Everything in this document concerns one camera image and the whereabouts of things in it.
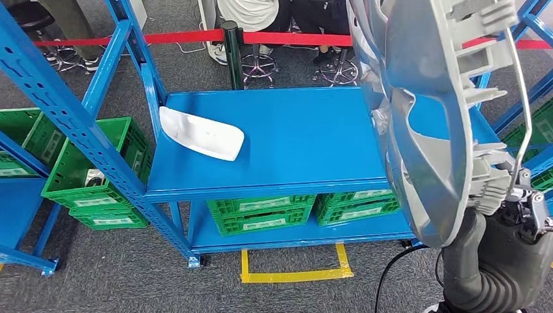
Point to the red barrier belt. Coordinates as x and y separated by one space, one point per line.
293 38

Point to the blue metal shelf rack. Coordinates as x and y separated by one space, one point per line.
17 203
281 129

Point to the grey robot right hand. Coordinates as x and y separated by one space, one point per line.
514 246

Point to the silver plastic wheel hubcap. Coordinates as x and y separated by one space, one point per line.
432 86

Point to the green plastic crate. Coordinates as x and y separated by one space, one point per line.
544 181
332 216
337 198
17 125
71 168
227 226
224 203
542 125
110 220

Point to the white board panel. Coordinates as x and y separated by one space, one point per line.
139 12

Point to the person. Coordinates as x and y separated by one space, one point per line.
73 26
250 13
319 17

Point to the white plastic mirror cover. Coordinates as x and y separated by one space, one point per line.
203 134

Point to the black barrier post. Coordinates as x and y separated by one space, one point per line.
234 56

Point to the black stool chrome base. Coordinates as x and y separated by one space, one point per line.
259 65
341 71
30 15

